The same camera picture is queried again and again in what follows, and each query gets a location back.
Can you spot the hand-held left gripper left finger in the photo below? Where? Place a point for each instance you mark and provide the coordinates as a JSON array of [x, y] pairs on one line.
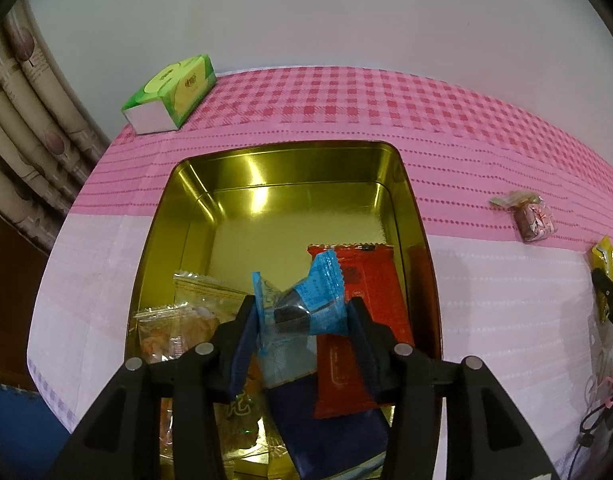
[[241, 352]]

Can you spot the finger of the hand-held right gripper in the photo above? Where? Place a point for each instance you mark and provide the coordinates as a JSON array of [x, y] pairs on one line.
[[608, 294]]

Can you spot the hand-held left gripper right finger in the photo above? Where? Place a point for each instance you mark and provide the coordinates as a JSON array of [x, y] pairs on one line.
[[362, 347]]

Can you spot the yellow snack packet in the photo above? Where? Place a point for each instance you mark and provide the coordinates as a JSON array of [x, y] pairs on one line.
[[603, 255]]

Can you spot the clear cracker packet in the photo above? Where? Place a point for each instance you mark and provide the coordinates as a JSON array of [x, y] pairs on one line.
[[161, 340], [206, 295]]

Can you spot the red snack packet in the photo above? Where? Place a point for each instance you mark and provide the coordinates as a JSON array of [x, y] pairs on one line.
[[371, 280]]

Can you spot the small blue candy packet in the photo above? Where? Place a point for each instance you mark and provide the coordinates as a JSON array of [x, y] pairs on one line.
[[316, 290]]

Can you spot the dark blue snack packet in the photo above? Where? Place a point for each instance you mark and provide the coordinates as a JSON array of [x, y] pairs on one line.
[[326, 425]]

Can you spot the gold tin box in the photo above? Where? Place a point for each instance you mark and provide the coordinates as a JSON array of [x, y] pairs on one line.
[[296, 200]]

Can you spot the brown wrapped candy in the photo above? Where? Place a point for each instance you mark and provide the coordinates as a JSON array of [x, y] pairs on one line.
[[536, 220]]

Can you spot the blue mat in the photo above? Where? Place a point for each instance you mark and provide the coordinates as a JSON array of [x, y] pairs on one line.
[[21, 420]]

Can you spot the pink checked tablecloth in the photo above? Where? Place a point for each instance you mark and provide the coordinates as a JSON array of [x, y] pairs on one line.
[[336, 105]]

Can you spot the green tissue box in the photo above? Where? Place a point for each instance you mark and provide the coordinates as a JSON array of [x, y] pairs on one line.
[[181, 85]]

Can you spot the beige patterned curtain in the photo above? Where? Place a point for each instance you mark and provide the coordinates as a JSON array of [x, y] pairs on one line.
[[26, 110]]

